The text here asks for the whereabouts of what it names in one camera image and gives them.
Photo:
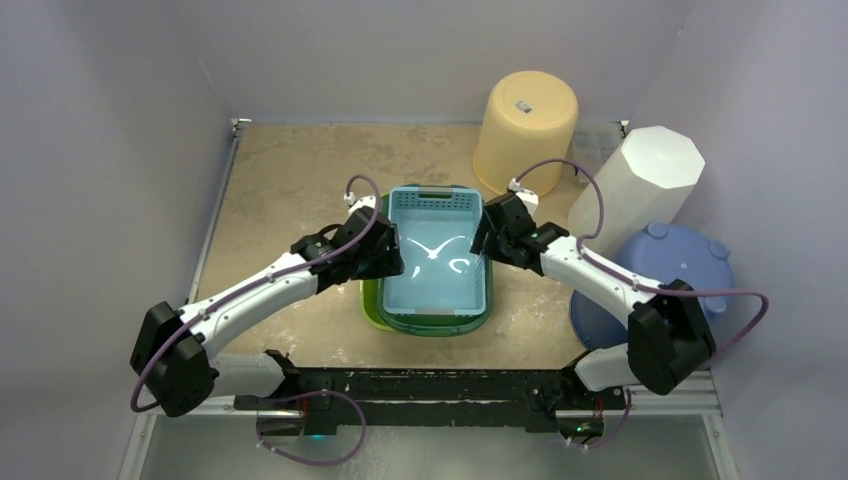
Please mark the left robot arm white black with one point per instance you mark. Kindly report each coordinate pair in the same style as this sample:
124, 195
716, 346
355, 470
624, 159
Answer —
179, 353

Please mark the cream printed bucket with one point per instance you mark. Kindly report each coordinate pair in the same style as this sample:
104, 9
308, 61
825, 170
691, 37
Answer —
530, 117

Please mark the clear plastic small box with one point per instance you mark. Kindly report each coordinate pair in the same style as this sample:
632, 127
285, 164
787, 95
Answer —
593, 143

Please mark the lime green tray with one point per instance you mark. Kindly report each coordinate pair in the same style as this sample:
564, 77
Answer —
369, 305

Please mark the light blue perforated basket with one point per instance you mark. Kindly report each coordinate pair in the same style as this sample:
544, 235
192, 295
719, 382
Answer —
434, 278

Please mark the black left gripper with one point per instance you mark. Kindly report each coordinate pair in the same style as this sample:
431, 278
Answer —
389, 264

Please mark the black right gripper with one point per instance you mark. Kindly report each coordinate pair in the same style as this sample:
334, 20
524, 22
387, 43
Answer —
488, 234

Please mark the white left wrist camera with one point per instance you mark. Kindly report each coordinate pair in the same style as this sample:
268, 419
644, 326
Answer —
355, 203

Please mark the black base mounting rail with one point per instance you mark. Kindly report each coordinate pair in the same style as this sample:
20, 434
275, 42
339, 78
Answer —
536, 401

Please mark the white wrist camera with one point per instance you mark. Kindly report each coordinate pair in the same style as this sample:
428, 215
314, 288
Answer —
355, 203
529, 198

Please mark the white octagonal large container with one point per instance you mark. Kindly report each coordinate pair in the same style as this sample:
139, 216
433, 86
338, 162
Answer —
647, 179

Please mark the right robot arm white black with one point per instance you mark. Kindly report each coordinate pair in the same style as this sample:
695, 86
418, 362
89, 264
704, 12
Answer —
668, 337

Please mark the dark green tray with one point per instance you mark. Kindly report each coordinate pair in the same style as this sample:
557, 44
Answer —
437, 324

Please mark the blue round bucket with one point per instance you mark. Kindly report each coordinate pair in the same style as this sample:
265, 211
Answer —
663, 252

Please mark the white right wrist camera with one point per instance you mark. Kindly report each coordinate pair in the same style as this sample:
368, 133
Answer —
529, 198

